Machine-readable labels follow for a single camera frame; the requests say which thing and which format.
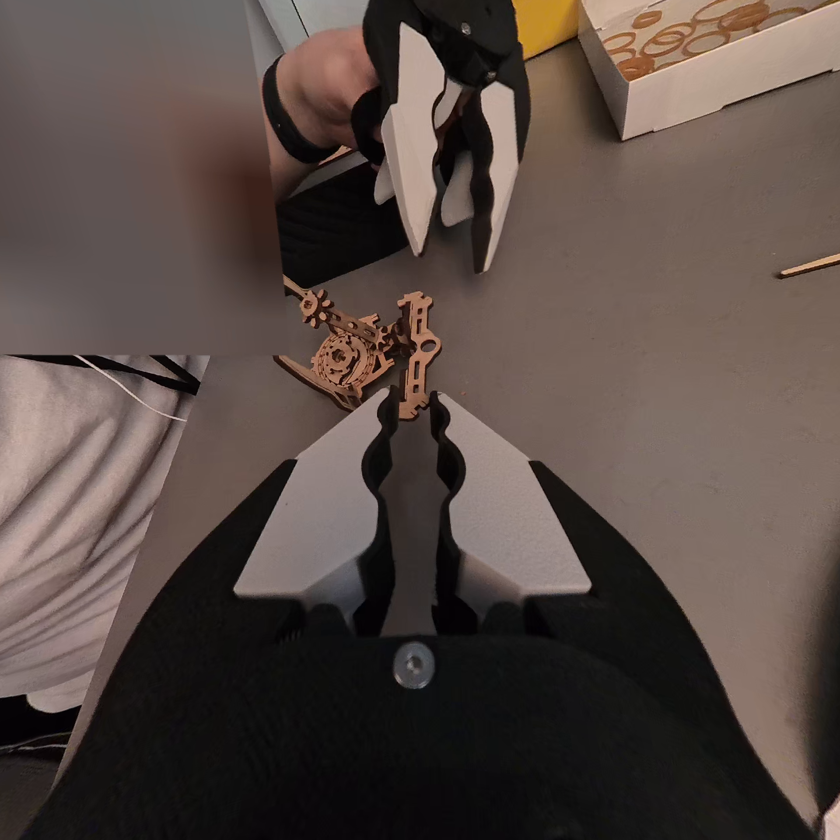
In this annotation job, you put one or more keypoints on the black striped pants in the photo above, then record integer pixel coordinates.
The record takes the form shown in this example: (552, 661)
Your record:
(33, 728)

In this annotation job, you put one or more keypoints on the black ribbed pad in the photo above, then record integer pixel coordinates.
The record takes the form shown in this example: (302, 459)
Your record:
(334, 223)

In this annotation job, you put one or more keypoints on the white cardboard box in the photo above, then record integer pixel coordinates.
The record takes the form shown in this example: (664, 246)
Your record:
(722, 98)

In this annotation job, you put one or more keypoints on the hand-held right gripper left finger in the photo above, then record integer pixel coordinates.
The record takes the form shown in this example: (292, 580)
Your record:
(308, 525)

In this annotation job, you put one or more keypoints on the thin wooden stick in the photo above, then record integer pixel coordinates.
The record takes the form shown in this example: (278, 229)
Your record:
(810, 266)

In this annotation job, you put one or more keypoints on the person's left hand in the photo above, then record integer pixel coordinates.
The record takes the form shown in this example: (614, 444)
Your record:
(328, 85)

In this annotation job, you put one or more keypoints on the person's left forearm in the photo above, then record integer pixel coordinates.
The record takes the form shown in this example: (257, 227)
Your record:
(289, 167)

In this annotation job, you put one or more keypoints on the yellow plastic bin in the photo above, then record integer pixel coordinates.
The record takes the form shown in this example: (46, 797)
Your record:
(548, 26)

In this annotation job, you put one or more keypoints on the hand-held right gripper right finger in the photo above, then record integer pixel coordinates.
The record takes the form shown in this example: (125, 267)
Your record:
(518, 525)

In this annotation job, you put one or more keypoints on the white shirt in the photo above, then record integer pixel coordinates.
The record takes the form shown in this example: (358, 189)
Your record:
(72, 525)

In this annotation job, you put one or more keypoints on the small wooden model part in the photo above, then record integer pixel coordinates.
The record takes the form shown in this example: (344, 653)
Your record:
(420, 348)

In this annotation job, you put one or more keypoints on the wooden gear model assembly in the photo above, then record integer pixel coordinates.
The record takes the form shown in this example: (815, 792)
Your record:
(341, 361)

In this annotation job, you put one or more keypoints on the black wristband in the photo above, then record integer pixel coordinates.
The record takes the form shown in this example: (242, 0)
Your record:
(282, 118)

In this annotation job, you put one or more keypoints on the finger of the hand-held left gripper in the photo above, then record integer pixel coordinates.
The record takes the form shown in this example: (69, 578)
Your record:
(413, 144)
(502, 164)

